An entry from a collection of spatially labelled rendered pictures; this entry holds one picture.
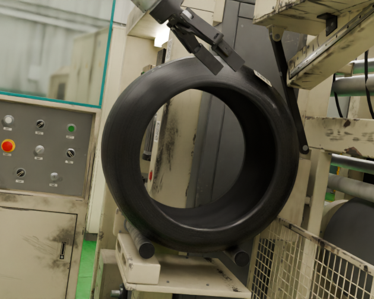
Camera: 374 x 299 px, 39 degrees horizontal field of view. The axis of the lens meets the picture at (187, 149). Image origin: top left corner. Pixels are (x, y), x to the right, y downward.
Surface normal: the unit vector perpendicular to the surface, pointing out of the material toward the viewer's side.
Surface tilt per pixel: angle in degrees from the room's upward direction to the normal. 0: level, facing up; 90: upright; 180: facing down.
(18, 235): 90
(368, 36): 162
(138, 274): 90
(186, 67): 47
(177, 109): 90
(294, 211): 90
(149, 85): 61
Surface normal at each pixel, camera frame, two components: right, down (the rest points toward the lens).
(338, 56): -0.07, 0.97
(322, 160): 0.22, 0.08
